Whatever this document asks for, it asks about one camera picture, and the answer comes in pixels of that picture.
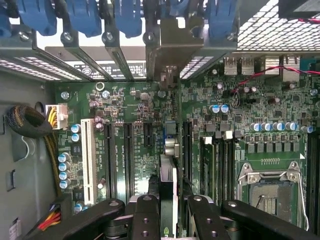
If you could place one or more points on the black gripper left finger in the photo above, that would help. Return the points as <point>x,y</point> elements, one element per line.
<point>146,220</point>

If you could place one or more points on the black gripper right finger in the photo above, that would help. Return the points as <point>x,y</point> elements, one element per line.
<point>207,220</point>

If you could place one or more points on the CPU socket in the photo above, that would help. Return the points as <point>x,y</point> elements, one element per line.
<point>272,200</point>

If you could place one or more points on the white expansion slot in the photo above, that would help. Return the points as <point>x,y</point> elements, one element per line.
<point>88,160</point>

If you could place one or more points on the short black expansion slot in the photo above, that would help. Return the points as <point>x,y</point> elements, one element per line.
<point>148,135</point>

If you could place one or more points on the metal locking lever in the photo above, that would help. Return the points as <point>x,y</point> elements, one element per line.
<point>303,200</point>

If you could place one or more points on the green motherboard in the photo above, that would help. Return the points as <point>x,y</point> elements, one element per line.
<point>275,105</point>

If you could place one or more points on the white power connector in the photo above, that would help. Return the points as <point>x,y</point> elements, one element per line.
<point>60,117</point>

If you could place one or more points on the black open PC case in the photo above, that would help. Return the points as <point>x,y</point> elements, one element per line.
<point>25,155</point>

